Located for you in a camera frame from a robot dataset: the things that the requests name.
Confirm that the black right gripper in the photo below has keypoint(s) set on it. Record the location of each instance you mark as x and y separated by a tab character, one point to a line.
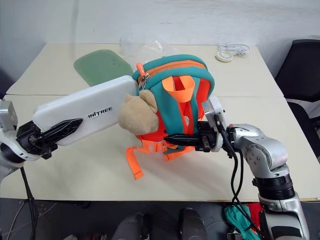
206	140

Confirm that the tan plush bear toy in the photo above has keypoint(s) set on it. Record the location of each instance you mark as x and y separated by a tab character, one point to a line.
138	116

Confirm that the white tape roll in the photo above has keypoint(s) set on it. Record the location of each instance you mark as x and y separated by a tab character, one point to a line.
224	56

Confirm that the clear plastic bag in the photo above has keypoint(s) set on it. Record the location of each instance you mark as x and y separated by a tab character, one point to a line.
140	46

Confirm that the red cloth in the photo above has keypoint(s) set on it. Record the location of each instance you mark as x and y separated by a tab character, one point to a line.
255	211

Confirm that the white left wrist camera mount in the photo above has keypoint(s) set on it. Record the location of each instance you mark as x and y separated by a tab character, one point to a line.
7	116

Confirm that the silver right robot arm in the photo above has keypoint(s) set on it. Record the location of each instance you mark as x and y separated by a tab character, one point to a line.
267	155

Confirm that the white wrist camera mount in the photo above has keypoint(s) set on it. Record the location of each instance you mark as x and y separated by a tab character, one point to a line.
213	107
7	116

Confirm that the white rectangular box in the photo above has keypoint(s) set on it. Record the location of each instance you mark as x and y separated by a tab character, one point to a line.
100	100

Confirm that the green flat mat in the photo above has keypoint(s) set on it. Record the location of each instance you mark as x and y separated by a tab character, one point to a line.
102	63

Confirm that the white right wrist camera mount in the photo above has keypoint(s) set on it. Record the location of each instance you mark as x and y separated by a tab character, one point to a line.
213	107

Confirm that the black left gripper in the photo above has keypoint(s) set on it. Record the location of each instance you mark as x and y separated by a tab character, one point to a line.
30	140

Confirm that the orange and teal backpack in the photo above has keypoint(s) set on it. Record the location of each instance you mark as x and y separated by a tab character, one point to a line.
175	72

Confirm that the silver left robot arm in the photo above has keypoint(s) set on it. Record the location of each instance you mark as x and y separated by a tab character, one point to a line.
7	152

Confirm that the black office chair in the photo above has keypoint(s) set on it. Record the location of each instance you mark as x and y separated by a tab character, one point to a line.
303	70

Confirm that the teal cloth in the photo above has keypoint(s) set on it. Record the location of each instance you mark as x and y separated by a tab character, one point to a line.
238	220

